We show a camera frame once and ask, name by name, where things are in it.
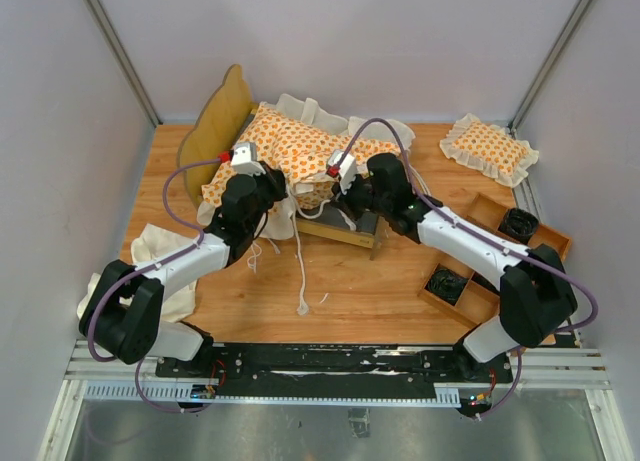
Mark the dark rolled sock lower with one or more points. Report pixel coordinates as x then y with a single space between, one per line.
446 285

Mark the duck print bed cover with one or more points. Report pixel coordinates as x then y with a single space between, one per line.
298 138

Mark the duck print small pillow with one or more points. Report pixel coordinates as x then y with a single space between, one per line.
489 149

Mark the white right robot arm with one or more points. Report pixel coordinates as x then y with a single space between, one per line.
535 295

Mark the dark rolled sock upper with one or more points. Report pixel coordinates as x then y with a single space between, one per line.
519 225

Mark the wooden pet bed frame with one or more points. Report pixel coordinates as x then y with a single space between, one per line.
229 110

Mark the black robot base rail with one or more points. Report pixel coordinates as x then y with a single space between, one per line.
335 375

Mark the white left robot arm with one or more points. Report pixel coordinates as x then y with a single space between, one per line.
122 319

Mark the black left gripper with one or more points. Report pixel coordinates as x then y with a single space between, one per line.
274 179

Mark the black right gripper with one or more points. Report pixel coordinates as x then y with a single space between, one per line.
341 199

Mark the wooden compartment organizer box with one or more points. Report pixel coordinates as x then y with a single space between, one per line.
472 246

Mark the dark rolled sock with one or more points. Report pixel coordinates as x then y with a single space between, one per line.
446 285
519 225

